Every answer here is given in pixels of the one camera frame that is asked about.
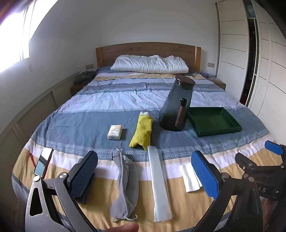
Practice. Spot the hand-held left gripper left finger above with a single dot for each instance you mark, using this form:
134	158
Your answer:
85	174

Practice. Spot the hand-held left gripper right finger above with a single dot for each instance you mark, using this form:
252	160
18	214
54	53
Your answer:
205	176

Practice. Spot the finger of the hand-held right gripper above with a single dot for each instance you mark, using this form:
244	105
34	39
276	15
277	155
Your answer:
273	147
250	164

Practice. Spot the white paper napkin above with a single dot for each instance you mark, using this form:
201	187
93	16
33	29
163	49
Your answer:
190	178

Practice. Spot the grey face mask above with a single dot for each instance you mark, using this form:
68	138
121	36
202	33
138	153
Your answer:
124	189

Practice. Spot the clear plastic bag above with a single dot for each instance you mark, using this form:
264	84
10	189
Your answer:
159	189

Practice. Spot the tissue packet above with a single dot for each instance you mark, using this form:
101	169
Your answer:
115	131

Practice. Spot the green tray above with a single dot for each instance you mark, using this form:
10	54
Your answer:
212	120

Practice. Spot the yellow towel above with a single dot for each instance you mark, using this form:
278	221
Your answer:
141	131

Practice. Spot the person's right forearm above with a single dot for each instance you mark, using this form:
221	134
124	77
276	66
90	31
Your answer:
272	214

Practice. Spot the person's left hand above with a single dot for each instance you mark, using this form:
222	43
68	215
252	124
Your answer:
125	228

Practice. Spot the smartphone with red case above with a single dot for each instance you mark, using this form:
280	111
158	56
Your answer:
42	162

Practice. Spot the striped bed blanket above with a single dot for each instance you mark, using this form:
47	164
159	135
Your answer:
89	125

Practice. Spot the wooden nightstand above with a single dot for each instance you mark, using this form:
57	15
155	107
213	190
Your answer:
220	84

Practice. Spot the dark green cloth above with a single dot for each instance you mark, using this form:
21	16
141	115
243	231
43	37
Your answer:
85	77

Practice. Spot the small purple container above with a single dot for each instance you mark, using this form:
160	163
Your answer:
204	73

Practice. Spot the blue bed sheet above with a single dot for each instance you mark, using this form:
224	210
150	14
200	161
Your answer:
103	69

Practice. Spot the white wardrobe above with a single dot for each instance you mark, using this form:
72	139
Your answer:
232	44

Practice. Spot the white pillow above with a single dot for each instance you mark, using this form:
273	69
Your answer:
145	64

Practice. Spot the pale teal bag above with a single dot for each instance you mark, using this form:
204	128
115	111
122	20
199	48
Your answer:
251	11

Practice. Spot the wooden bed headboard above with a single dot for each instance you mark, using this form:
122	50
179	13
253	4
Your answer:
145	49

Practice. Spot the window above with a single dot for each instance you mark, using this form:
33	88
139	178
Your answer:
17	44

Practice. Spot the low white wall cabinet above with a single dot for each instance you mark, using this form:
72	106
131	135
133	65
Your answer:
33	111

